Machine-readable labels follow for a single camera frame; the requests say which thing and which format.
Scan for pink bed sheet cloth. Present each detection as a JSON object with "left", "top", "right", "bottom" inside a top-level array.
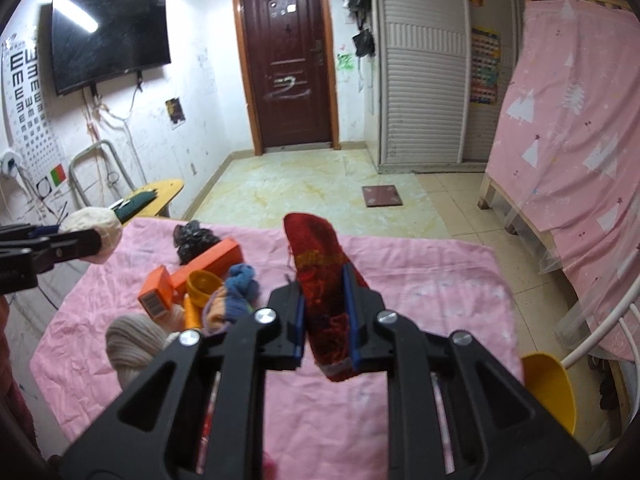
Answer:
[{"left": 28, "top": 216, "right": 524, "bottom": 480}]

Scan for long orange box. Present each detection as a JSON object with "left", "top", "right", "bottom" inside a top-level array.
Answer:
[{"left": 171, "top": 238, "right": 244, "bottom": 296}]

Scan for wooden bed frame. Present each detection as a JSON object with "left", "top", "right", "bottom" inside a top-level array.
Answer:
[{"left": 477, "top": 174, "right": 563, "bottom": 273}]

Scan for yellow wooden stool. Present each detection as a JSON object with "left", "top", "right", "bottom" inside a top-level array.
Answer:
[{"left": 111, "top": 179, "right": 184, "bottom": 224}]

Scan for dark red door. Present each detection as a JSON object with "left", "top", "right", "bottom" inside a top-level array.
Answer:
[{"left": 232, "top": 0, "right": 340, "bottom": 155}]

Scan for beige knitted sock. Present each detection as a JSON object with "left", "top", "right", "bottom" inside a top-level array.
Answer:
[{"left": 105, "top": 304, "right": 184, "bottom": 390}]

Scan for black crumpled plastic bag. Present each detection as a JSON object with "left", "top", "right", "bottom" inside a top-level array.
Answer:
[{"left": 172, "top": 220, "right": 220, "bottom": 266}]

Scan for eye chart poster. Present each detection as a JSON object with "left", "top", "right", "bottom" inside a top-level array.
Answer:
[{"left": 2, "top": 35, "right": 66, "bottom": 198}]

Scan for cream white sock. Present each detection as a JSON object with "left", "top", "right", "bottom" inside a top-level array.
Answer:
[{"left": 58, "top": 206, "right": 124, "bottom": 264}]

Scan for yellow plastic bin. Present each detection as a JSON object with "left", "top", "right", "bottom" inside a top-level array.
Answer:
[{"left": 521, "top": 352, "right": 577, "bottom": 436}]

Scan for small orange box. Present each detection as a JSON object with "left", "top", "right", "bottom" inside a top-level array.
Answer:
[{"left": 138, "top": 266, "right": 174, "bottom": 320}]

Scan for pink tree pattern sheet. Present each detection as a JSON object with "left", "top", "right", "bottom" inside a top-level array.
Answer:
[{"left": 486, "top": 0, "right": 639, "bottom": 347}]

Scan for colourful wall poster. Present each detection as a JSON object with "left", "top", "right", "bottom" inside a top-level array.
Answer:
[{"left": 470, "top": 27, "right": 501, "bottom": 105}]

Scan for white metal chair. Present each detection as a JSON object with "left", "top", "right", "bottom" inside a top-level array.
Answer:
[{"left": 560, "top": 284, "right": 640, "bottom": 466}]

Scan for red sock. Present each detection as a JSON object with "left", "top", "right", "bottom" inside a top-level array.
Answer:
[{"left": 283, "top": 212, "right": 357, "bottom": 382}]

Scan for wall mounted television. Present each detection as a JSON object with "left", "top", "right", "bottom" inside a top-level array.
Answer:
[{"left": 50, "top": 0, "right": 171, "bottom": 96}]

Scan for blue multicolour sock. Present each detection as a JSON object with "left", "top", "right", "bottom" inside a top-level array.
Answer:
[{"left": 202, "top": 263, "right": 260, "bottom": 335}]

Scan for white louvred wardrobe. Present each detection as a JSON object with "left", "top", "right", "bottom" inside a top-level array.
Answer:
[{"left": 366, "top": 0, "right": 522, "bottom": 174}]

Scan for black hanging bags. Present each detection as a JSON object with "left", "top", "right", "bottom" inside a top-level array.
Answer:
[{"left": 347, "top": 0, "right": 375, "bottom": 58}]

